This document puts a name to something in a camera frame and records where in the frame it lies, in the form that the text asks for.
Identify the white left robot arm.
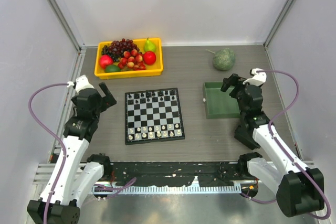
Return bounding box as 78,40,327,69
27,77,117,223

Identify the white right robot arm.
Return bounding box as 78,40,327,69
220,68,330,217

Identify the green round melon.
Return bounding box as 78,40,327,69
206,48,236,71

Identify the green plastic tray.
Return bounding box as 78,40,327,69
203,82,240,119

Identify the green lime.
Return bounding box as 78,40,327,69
105,65,121,73

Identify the black plastic tray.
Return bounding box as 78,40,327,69
234,125,260,150

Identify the red apple left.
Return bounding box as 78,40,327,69
99,55,114,69

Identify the red apple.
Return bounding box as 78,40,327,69
143,51,156,65
99,55,114,69

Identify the red cherry cluster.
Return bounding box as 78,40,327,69
117,49,146,71

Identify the black white chessboard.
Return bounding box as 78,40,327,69
124,88,185,145

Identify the dark red grape bunch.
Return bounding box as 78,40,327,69
101,38,140,62

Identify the yellow plastic fruit bin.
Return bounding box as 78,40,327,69
94,38,163,80

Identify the red apple right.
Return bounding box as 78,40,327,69
143,51,156,65

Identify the green pear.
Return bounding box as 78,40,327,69
143,38,156,52

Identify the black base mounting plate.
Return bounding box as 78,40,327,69
98,161,256,187

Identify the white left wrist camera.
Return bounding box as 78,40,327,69
67,74,94,94

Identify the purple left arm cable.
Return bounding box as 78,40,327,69
28,82,74,224

